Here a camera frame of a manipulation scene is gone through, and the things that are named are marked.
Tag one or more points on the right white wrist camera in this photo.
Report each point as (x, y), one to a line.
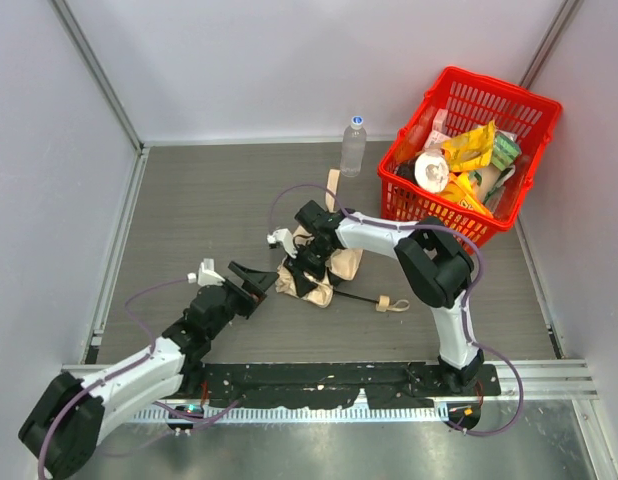
(281, 240)

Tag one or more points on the white box in basket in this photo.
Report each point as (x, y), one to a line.
(437, 134)

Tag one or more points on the white slotted cable duct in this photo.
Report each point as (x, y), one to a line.
(358, 413)

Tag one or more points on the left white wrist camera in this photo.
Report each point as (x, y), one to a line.
(206, 275)

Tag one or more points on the yellow snack bag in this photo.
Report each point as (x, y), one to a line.
(472, 150)

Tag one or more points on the beige folding umbrella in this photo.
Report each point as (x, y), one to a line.
(342, 265)

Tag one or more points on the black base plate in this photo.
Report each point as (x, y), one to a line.
(328, 385)

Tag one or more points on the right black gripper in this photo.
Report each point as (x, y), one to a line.
(306, 262)

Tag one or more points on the clear water bottle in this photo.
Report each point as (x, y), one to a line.
(353, 147)

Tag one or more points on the beige cup in basket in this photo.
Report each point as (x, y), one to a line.
(487, 179)

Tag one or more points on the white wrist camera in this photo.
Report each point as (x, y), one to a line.
(206, 275)
(281, 240)

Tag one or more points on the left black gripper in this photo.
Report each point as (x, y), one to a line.
(245, 290)

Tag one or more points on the orange snack bag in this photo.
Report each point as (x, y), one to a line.
(462, 190)

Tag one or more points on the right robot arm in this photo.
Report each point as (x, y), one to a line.
(435, 264)

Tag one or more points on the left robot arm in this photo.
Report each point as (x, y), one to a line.
(75, 414)

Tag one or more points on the green carton box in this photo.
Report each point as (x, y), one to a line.
(505, 151)

